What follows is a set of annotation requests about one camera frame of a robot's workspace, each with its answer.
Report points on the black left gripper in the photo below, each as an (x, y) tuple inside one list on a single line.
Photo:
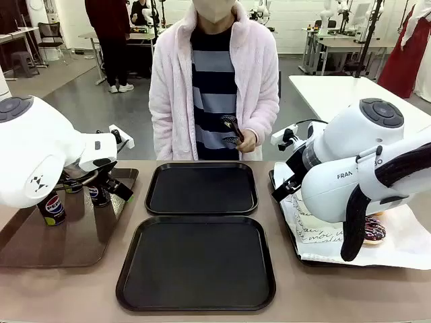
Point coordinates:
[(102, 181)]

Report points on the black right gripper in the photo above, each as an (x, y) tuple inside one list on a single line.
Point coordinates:
[(295, 165)]

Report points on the black Pepsi can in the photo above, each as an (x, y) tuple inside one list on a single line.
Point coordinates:
[(97, 198), (72, 189), (54, 210)]

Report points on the dark metal tongs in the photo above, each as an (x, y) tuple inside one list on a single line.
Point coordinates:
[(232, 126)]

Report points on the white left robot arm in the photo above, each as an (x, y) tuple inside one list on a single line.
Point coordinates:
[(33, 151)]

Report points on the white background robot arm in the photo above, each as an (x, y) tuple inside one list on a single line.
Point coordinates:
[(261, 10)]

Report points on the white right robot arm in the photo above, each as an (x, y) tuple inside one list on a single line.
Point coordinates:
[(336, 188)]

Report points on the person's right forearm pink sleeve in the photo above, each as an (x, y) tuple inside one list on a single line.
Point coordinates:
[(163, 138)]

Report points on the person's left hand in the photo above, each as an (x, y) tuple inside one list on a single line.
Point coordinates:
[(248, 141)]

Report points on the brown plastic tray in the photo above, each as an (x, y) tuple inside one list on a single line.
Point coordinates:
[(77, 235)]

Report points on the black tray under paper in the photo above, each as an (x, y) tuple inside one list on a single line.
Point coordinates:
[(309, 263)]

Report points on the small black plastic tray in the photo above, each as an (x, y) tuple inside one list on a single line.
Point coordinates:
[(202, 191)]

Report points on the chocolate sprinkled donut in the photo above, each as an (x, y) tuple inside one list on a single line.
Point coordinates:
[(375, 232)]

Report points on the large black plastic tray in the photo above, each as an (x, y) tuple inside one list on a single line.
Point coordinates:
[(195, 266)]

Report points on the white table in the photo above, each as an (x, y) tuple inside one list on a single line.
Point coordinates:
[(336, 94)]

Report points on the person in pink fleece jacket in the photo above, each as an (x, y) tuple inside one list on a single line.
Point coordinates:
[(168, 84)]

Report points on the white paper sheet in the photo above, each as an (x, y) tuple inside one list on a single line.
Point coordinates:
[(404, 242)]

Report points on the standing person in dark clothes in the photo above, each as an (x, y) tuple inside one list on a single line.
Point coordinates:
[(111, 33)]

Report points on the grey plastic stool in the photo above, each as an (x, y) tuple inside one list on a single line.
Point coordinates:
[(25, 57)]

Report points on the black office chair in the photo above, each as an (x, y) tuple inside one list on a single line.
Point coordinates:
[(50, 32)]

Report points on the red dress on mannequin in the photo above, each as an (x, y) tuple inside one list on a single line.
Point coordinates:
[(400, 60)]

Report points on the black slanted stand pole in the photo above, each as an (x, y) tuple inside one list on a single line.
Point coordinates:
[(370, 37)]

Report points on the seated person in black top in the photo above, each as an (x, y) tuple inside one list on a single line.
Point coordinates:
[(138, 10)]

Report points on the beige face mask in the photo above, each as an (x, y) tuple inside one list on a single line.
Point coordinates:
[(213, 10)]

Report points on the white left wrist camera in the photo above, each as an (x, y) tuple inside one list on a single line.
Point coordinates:
[(123, 138)]

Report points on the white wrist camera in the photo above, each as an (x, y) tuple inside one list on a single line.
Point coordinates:
[(283, 134), (123, 138)]

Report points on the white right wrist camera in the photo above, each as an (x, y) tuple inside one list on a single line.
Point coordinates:
[(283, 134)]

